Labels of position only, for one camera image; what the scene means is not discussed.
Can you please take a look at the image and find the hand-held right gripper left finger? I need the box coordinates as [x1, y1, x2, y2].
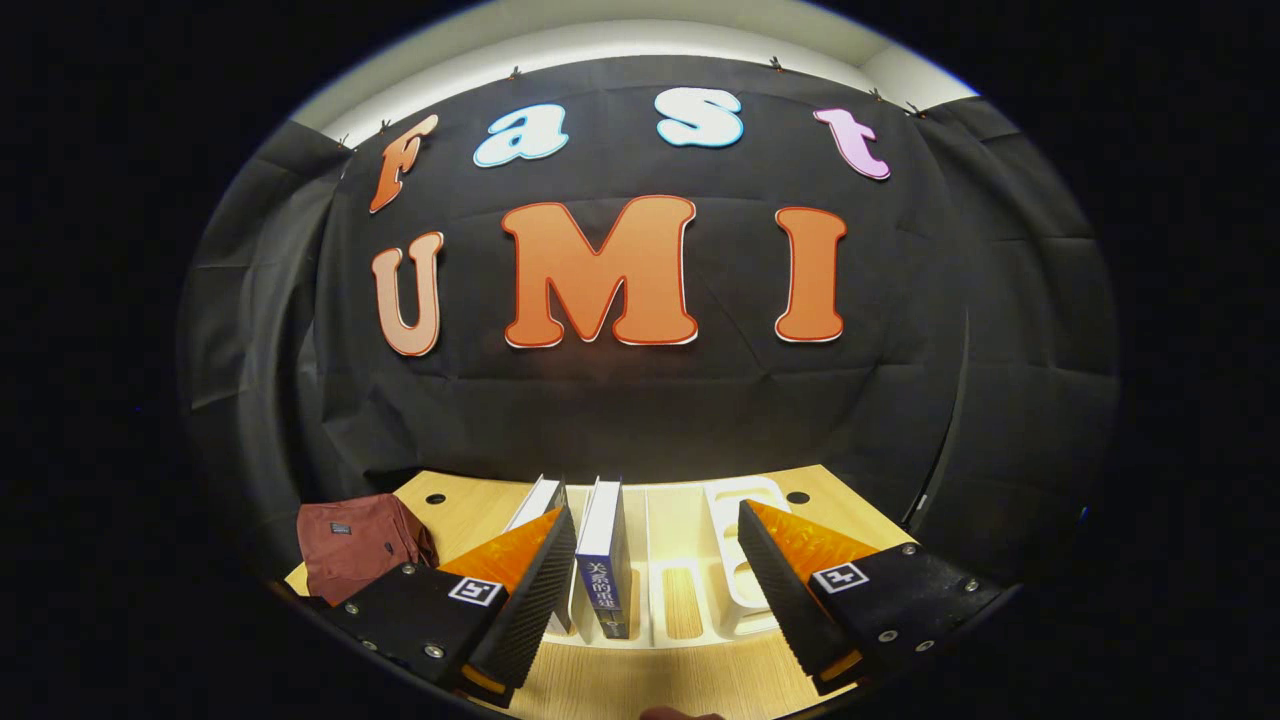
[327, 505, 579, 708]

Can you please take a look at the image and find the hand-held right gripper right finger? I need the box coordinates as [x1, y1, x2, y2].
[737, 499, 1006, 697]

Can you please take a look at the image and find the blue cover book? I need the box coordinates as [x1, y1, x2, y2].
[575, 477, 633, 641]

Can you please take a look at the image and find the white cover book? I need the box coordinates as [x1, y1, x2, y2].
[505, 475, 576, 636]

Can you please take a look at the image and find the white bookshelf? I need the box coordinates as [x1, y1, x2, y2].
[505, 475, 796, 649]

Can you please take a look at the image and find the dark red schoolbag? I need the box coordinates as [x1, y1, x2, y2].
[297, 492, 439, 608]

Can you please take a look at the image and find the row of small black clips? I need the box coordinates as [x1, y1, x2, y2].
[338, 57, 926, 151]

